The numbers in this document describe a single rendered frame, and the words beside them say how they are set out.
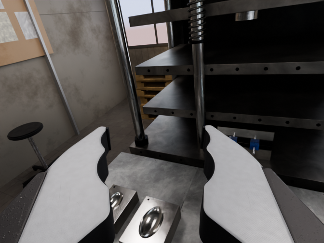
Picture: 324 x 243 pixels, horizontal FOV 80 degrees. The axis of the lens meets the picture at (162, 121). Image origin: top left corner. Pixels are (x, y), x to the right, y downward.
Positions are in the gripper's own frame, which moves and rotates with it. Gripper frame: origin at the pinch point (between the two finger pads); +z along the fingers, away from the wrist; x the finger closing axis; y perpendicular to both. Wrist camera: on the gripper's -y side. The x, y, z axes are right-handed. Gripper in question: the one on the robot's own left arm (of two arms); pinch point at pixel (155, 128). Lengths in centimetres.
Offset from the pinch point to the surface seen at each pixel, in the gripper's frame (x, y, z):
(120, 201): -16, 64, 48
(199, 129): 24, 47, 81
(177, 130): 16, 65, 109
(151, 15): -1, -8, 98
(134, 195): -10, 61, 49
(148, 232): -3, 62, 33
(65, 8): -130, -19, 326
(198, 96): 22, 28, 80
